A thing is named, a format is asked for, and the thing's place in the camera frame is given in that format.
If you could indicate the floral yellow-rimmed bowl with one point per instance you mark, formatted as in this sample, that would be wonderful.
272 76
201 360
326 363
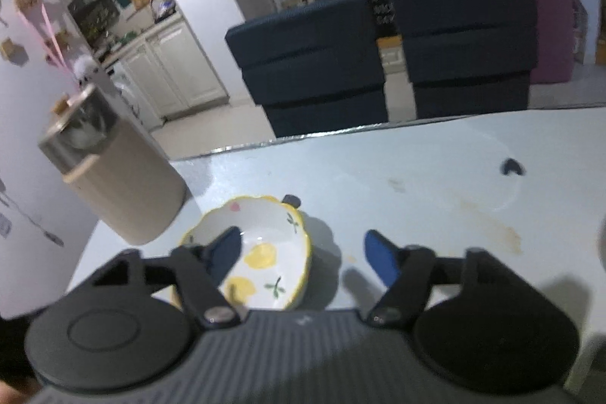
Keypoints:
265 257

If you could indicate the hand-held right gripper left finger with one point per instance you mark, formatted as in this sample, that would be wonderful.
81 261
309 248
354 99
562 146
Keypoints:
226 253

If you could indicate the maroon sofa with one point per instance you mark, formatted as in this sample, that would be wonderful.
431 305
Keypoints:
549 20

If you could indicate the dark blue chair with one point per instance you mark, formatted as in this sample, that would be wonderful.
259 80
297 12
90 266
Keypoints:
468 44
312 63

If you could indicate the beige thermos jug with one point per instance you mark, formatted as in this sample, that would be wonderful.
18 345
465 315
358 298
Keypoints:
118 181

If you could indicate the white kitchen base cabinet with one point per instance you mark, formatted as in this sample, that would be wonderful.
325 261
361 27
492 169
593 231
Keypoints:
175 68

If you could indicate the pink ribbon with plush toy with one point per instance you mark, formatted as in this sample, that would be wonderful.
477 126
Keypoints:
54 44

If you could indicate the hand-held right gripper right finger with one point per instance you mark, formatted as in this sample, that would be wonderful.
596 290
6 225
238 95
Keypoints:
381 259

